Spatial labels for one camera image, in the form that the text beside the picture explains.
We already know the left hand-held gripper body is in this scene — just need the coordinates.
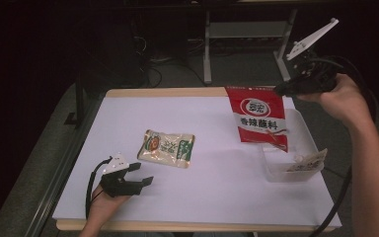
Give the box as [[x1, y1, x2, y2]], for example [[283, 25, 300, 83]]
[[99, 152, 145, 198]]

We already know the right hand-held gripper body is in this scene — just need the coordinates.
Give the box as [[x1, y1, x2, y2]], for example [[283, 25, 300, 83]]
[[285, 18, 341, 97]]

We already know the large red sauce packet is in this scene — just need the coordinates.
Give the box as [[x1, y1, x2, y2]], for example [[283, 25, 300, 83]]
[[224, 85, 290, 153]]

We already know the red white packet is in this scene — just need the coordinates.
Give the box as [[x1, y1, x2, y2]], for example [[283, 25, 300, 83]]
[[283, 147, 329, 174]]

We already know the clear plastic container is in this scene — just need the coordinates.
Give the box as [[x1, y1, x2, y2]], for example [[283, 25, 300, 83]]
[[259, 108, 326, 184]]

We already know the person's left hand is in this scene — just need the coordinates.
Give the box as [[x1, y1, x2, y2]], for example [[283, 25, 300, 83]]
[[86, 183, 131, 231]]

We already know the person's right hand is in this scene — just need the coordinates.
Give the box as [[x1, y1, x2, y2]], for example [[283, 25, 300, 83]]
[[296, 72, 374, 128]]

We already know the white table board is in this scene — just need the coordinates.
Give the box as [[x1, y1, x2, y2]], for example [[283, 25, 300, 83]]
[[52, 96, 342, 228]]

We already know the beige and green packet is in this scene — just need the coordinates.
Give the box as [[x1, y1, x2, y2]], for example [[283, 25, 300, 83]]
[[136, 128, 196, 170]]

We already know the wooden table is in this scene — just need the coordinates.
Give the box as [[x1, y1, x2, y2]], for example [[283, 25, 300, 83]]
[[55, 86, 339, 233]]

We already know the black metal stand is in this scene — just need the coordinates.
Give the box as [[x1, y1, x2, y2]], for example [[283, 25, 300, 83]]
[[63, 72, 87, 129]]

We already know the left hand-held gripper black cable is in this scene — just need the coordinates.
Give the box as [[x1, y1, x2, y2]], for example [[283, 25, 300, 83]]
[[85, 156, 114, 220]]

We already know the hand-held gripper black cable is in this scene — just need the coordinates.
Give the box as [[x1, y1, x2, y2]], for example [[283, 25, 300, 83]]
[[304, 53, 379, 237], [85, 156, 114, 220]]

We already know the aluminium rail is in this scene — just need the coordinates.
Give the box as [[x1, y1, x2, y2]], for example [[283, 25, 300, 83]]
[[24, 98, 104, 237]]

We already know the white metal desk frame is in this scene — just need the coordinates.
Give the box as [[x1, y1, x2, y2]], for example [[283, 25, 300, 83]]
[[202, 8, 299, 85]]

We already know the thin black floor cable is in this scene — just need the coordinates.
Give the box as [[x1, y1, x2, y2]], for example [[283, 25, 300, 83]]
[[323, 166, 348, 179]]

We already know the tangle of black cables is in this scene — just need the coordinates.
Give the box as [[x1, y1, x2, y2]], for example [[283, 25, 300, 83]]
[[129, 19, 208, 89]]

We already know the right hand-held gripper black cable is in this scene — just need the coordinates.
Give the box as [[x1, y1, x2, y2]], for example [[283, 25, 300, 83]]
[[304, 53, 379, 237]]

